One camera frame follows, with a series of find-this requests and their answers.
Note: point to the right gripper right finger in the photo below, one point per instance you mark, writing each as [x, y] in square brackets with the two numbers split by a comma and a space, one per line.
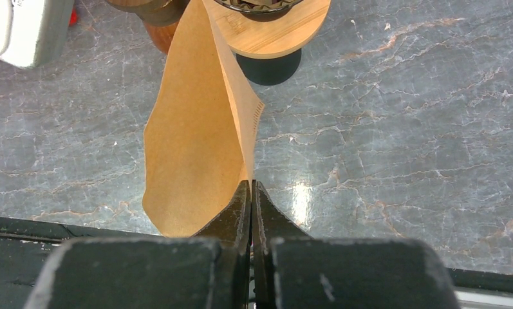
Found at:
[294, 270]

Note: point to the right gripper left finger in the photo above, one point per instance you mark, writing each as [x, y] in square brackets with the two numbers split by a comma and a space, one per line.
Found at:
[207, 270]

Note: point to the light wooden ring holder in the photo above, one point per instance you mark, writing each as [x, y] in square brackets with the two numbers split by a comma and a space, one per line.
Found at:
[270, 39]

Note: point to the amber glass carafe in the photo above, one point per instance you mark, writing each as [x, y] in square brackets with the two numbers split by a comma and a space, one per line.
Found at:
[161, 33]

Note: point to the dark wooden ring holder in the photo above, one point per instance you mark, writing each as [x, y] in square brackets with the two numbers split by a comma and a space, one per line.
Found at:
[154, 12]

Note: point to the dark glass fluted dripper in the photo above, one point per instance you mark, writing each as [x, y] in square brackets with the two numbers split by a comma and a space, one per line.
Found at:
[260, 10]

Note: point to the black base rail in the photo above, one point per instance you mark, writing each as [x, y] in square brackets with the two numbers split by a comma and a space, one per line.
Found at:
[25, 245]

